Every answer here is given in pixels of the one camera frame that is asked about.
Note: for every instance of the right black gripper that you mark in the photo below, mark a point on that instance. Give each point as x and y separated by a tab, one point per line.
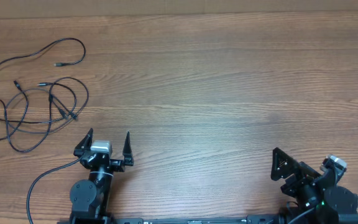
301	178

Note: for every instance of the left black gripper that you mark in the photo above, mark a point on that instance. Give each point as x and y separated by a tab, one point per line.
119	165

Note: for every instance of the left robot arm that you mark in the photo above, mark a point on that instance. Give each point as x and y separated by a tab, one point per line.
89	197

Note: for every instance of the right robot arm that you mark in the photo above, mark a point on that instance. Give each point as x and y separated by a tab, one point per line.
318	197

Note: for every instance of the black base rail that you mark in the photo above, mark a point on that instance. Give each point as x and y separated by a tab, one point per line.
250	219

